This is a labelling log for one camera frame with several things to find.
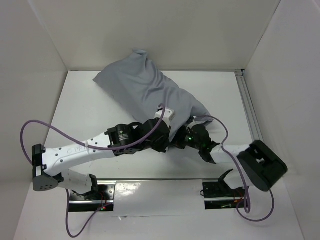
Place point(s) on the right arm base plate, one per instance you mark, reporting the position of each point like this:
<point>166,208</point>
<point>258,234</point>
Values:
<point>218,196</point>

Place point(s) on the grey pillowcase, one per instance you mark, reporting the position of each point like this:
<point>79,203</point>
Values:
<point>140,87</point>

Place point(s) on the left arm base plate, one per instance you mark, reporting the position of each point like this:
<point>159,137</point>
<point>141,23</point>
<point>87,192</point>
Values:
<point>103,200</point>

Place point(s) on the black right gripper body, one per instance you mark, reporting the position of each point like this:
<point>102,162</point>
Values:
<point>186,130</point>

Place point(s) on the aluminium frame rail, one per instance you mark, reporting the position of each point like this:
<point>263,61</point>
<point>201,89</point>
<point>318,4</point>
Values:
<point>250,110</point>

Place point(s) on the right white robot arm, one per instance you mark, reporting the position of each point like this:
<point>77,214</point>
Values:
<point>216,153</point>

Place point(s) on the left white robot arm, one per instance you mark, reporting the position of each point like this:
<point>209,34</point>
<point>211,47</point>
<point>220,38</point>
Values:
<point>52,167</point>

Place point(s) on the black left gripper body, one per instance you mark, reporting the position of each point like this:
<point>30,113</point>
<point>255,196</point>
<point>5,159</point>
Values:
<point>161,144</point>

